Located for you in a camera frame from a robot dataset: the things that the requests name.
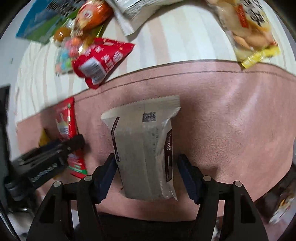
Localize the yellow chip bag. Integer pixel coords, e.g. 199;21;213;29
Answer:
38;129;52;147

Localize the yellow biscuit bag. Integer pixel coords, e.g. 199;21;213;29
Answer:
207;1;280;69

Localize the blue cardboard snack box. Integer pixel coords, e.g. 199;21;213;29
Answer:
16;0;86;44

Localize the white snack bag top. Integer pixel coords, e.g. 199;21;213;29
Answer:
106;0;180;36

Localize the white grey snack packet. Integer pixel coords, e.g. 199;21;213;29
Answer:
101;95;181;201

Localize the red long snack packet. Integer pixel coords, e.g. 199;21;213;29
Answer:
55;96;87;179

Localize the small red snack packet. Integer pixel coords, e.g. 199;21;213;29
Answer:
72;38;135;89

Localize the colourful candy ball bag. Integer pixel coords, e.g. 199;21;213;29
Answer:
55;36;94;75

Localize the orange cartoon snack bag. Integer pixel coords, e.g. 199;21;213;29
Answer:
74;1;113;31

